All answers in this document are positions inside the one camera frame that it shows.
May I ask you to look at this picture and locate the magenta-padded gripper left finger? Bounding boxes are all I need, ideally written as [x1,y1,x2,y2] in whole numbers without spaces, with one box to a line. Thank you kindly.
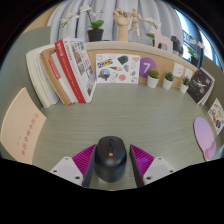
[49,143,98,189]

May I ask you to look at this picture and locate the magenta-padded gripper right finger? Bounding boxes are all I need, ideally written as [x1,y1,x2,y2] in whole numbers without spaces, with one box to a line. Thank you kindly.
[128,143,176,189]

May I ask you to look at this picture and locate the black computer mouse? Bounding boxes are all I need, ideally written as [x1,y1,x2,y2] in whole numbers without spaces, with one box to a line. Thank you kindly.
[93,135,128,183]

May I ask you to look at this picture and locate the purple mouse pad with wrist rest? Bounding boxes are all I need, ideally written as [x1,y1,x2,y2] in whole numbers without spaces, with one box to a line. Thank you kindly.
[193,116,217,162]

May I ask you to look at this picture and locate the pale pink booklet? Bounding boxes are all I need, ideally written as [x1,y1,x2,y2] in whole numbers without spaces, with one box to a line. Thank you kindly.
[0,86,47,165]

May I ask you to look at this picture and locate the food sticker sheet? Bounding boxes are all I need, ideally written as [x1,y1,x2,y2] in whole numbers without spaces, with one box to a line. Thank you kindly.
[207,97,224,136]

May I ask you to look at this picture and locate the small succulent in white pot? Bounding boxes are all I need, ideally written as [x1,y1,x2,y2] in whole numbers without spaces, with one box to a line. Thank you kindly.
[146,68,160,89]
[179,75,191,95]
[162,71,175,91]

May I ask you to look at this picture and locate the white books behind black book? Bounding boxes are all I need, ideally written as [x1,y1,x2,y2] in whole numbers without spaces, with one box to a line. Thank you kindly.
[199,67,217,106]

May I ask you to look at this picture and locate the brown book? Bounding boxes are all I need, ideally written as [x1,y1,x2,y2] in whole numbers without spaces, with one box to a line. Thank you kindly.
[39,47,73,106]

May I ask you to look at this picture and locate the black cover book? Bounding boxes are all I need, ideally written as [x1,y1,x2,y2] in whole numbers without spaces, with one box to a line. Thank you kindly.
[186,67,215,105]

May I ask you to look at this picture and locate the round purple number sign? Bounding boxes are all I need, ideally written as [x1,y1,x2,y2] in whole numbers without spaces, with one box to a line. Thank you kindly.
[138,56,158,79]

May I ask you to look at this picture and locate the red-spined photo cover book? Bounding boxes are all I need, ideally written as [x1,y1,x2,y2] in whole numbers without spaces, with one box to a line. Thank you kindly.
[54,36,98,104]

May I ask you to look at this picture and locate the green felt desk partition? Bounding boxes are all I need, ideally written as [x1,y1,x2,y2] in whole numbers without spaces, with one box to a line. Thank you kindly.
[0,26,56,158]
[201,54,224,111]

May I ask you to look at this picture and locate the white sticker sheet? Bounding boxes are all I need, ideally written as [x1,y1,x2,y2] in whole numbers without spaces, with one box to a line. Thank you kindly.
[95,53,141,85]

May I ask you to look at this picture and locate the white orchid in black pot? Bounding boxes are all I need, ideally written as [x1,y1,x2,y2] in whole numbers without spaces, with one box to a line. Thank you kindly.
[185,38,206,68]
[143,17,163,48]
[59,4,105,43]

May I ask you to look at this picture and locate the black wooden horse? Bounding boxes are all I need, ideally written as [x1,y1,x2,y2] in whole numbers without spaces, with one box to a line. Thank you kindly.
[170,34,185,56]

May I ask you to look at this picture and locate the wooden desk shelf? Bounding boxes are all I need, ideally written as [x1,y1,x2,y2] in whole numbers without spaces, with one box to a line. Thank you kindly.
[83,40,204,88]

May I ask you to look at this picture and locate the pink wooden horse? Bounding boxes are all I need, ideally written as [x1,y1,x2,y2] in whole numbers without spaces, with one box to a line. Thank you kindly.
[148,25,173,54]

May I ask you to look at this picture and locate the wooden artist mannequin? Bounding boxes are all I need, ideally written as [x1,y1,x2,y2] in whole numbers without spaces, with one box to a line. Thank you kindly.
[129,8,144,41]

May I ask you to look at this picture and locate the wooden hand model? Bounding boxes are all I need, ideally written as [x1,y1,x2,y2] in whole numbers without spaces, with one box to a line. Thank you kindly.
[112,7,132,43]

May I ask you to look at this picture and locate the grey curtain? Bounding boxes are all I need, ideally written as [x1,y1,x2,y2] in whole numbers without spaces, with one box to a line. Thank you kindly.
[46,0,188,44]

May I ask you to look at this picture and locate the window with dark frame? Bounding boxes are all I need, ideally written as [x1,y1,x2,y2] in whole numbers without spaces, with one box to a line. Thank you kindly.
[173,8,221,68]

